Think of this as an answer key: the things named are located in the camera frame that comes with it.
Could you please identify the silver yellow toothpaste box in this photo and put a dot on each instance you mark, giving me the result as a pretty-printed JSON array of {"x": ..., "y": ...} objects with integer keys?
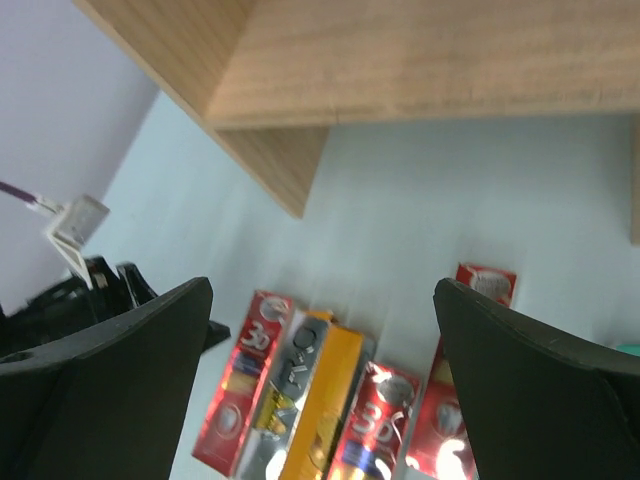
[{"x": 303, "y": 408}]

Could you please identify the red 3d toothpaste box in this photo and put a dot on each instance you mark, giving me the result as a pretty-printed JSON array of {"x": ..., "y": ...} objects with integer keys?
[
  {"x": 440, "y": 446},
  {"x": 221, "y": 438},
  {"x": 376, "y": 425}
]

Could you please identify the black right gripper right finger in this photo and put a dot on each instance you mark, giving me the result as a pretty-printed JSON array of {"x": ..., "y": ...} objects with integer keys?
[{"x": 538, "y": 402}]

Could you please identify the wooden two-tier shelf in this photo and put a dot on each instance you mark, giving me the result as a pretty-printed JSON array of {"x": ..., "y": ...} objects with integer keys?
[{"x": 268, "y": 79}]

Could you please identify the middle red 3D toothpaste box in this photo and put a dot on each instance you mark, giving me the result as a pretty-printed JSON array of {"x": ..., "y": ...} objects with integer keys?
[{"x": 376, "y": 425}]

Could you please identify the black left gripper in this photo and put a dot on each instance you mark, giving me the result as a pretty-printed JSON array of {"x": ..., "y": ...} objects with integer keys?
[{"x": 73, "y": 305}]

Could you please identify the upper red 3D toothpaste box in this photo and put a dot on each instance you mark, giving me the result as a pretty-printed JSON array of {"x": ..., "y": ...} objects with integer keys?
[{"x": 440, "y": 446}]

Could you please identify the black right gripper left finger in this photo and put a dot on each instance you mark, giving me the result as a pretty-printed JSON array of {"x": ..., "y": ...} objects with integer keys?
[{"x": 109, "y": 401}]

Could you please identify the left red 3D toothpaste box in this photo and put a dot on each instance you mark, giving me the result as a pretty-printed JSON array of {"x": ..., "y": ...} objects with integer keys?
[{"x": 221, "y": 438}]

